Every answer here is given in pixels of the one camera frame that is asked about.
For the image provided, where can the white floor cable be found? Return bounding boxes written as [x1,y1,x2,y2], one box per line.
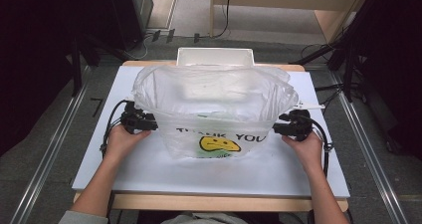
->
[130,34,149,61]

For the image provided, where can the dark cabinet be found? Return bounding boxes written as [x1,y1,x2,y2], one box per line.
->
[107,0,154,51]

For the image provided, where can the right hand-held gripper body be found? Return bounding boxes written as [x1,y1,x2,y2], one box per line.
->
[286,101,326,142]

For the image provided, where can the dark curtain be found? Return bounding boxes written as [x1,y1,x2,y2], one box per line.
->
[361,0,422,160]
[0,0,113,157]

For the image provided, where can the black floor cable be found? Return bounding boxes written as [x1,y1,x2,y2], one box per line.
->
[314,83,346,114]

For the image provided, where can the metal floor rail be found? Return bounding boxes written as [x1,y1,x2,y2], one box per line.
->
[9,67,92,224]
[327,68,410,224]

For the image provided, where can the white plastic bin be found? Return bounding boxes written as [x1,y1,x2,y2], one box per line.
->
[175,47,256,68]

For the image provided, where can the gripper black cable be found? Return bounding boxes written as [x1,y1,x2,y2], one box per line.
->
[100,99,128,158]
[310,117,332,178]

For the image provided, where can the white table board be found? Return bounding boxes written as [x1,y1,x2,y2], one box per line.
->
[72,65,351,199]

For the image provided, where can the black tripod stand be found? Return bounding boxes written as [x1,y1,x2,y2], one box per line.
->
[292,0,369,103]

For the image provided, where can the person's right hand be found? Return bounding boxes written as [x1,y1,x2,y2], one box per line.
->
[282,130,324,172]

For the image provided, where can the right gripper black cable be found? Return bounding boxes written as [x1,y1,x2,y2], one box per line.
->
[310,117,332,178]

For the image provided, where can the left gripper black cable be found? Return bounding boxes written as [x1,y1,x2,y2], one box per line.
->
[100,99,128,158]

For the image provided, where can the clear plastic bag yellow face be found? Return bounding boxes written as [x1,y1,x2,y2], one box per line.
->
[131,64,300,160]

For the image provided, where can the black hanging cable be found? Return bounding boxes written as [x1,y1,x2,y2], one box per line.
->
[212,0,233,39]

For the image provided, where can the wooden table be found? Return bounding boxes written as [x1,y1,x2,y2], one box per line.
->
[73,60,349,213]

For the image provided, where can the black metal stand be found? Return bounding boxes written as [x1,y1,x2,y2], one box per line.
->
[68,31,101,98]

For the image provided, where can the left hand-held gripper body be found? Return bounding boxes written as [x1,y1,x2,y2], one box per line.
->
[119,101,147,134]

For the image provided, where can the person's left hand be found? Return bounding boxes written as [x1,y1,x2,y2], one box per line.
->
[105,123,152,160]

